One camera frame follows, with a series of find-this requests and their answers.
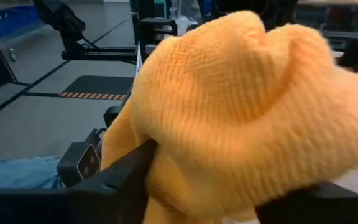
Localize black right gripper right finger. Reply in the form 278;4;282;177
255;182;358;224

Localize black metal bracket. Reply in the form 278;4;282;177
137;17;179;63
321;30;358;73

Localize black hazard-striped floor mat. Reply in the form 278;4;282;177
59;75;135;101

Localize blue denim garment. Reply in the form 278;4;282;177
0;156;65;190

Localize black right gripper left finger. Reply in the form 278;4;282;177
0;139;158;224

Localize orange microfiber towel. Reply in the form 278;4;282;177
100;10;358;224

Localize black metal stand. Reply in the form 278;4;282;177
60;39;139;65

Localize black table-level camera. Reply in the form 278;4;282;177
57;128;107;188

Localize blue storage bin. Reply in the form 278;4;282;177
0;4;42;40

